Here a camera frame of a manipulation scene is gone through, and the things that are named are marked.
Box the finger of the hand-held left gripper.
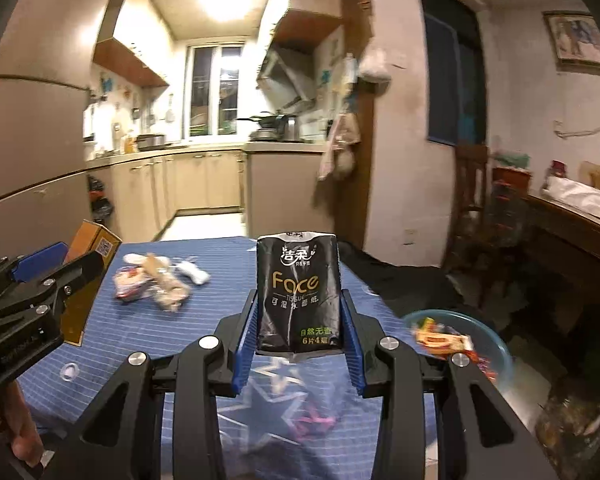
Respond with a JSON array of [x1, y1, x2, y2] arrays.
[[0, 250, 104, 327], [0, 242, 72, 302]]

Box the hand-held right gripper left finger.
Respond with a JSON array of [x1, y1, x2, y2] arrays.
[[35, 287, 261, 480]]

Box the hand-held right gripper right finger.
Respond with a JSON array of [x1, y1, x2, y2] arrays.
[[340, 287, 561, 480]]

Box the orange cardboard box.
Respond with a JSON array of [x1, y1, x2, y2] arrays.
[[62, 220, 122, 347]]

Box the black tissue packet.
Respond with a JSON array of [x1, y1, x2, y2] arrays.
[[256, 231, 344, 362]]

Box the blue plastic basin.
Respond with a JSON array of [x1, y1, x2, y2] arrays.
[[402, 310, 514, 392]]

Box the black trash bag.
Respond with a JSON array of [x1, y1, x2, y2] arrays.
[[87, 175, 115, 224]]

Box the person's left hand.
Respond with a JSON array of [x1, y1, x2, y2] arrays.
[[0, 382, 46, 471]]

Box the black cloth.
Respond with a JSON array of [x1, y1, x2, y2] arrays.
[[337, 240, 462, 322]]

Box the orange snack wrapper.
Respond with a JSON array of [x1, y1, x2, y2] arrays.
[[412, 317, 474, 357]]

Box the blue star-print tablecloth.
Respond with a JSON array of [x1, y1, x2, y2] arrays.
[[17, 235, 441, 480]]

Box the beige refrigerator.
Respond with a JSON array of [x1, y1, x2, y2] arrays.
[[0, 0, 115, 273]]

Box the red candy wrapper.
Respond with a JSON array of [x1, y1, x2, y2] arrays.
[[472, 354, 502, 382]]

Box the beige base kitchen cabinets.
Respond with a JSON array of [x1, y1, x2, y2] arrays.
[[85, 140, 331, 247]]

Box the wooden chair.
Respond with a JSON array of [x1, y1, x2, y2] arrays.
[[442, 142, 497, 272]]

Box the beige hanging bags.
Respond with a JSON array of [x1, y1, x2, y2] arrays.
[[317, 112, 361, 181]]

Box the steel electric kettle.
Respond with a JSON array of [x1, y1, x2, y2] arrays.
[[280, 114, 301, 142]]

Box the kitchen window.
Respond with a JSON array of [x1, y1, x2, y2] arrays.
[[185, 45, 244, 139]]

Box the black wok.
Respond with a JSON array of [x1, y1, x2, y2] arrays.
[[236, 112, 282, 129]]

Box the red flower pot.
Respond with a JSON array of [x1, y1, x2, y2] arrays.
[[492, 152, 534, 191]]

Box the dark wooden table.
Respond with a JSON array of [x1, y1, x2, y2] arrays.
[[522, 192, 600, 361]]

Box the white bag on table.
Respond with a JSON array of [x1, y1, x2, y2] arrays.
[[540, 175, 600, 224]]

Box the small pale hanging bag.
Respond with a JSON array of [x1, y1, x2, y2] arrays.
[[337, 52, 359, 96]]

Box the steel range hood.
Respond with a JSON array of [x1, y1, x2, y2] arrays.
[[256, 42, 316, 111]]

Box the white hanging plastic bag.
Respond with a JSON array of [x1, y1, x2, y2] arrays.
[[358, 45, 394, 84]]

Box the wall kitchen cabinet over hood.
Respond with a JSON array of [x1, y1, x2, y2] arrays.
[[270, 0, 346, 54]]

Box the framed wall picture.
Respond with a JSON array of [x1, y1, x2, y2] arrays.
[[542, 11, 600, 79]]

